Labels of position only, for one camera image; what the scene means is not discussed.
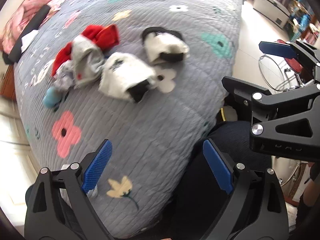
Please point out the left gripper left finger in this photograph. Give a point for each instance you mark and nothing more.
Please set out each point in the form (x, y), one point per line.
(46, 218)

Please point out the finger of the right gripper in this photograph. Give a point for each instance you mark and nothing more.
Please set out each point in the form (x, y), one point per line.
(242, 92)
(305, 54)

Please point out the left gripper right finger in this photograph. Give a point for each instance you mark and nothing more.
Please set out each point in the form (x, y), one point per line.
(255, 207)

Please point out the blue rubber ball toy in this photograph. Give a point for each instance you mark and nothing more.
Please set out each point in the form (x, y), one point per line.
(52, 98)

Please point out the black gold-rimmed trash bin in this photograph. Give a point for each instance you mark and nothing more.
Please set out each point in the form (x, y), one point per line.
(228, 113)

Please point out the red round metal stool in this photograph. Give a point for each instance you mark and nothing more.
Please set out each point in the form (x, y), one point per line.
(278, 74)

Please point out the wooden bookshelf with books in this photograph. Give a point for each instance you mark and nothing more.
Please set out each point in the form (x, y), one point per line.
(303, 23)

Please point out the white chest freezer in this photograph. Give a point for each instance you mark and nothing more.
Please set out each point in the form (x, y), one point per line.
(273, 11)

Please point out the dark trouser knee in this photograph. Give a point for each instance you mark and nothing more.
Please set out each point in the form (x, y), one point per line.
(197, 199)

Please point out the black white sock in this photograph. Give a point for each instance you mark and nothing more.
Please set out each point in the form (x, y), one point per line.
(164, 45)
(126, 77)

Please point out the grey floral quilted bedspread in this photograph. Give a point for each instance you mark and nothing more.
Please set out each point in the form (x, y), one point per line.
(152, 140)

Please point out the wooden headboard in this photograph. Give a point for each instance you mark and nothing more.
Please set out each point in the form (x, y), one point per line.
(8, 85)

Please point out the red sock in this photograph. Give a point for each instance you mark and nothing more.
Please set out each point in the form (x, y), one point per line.
(105, 37)
(62, 56)

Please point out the grey patterned sock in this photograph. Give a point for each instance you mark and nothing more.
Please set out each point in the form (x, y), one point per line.
(84, 67)

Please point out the pink crumpled blanket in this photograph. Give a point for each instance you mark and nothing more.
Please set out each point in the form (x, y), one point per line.
(22, 16)

